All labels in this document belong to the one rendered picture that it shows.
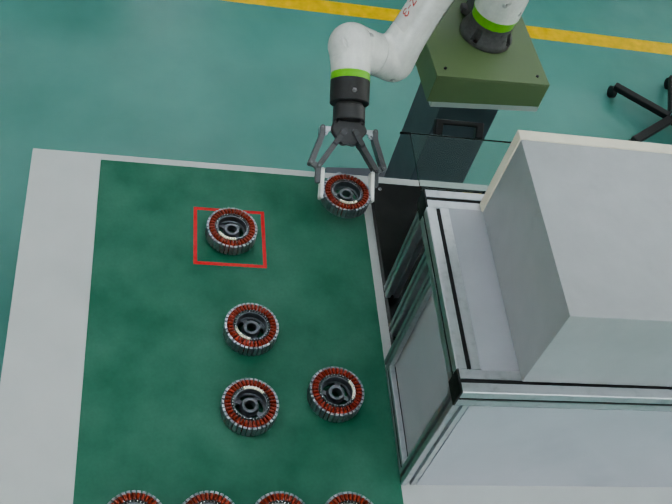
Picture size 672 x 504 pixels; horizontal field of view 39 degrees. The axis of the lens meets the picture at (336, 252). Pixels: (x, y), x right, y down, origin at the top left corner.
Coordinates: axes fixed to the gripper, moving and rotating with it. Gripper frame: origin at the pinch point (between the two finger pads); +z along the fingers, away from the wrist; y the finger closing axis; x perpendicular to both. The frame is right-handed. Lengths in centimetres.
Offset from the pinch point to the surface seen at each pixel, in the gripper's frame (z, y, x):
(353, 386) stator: 43.4, 2.2, 22.2
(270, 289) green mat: 23.6, 17.4, 6.2
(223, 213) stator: 6.9, 27.7, 0.6
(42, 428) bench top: 53, 61, 24
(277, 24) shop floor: -94, -5, -151
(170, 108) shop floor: -49, 36, -124
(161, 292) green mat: 25.6, 40.5, 7.5
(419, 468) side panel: 58, -8, 34
